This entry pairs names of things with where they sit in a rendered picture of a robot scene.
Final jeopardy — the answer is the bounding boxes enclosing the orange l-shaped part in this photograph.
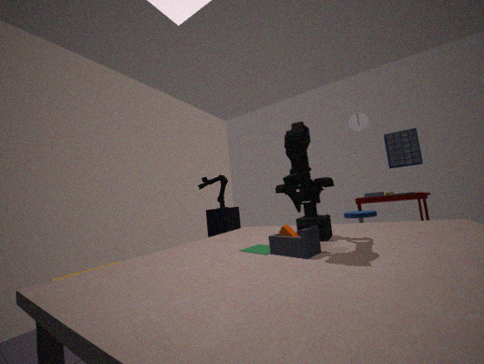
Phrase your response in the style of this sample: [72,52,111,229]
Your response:
[279,225,300,237]

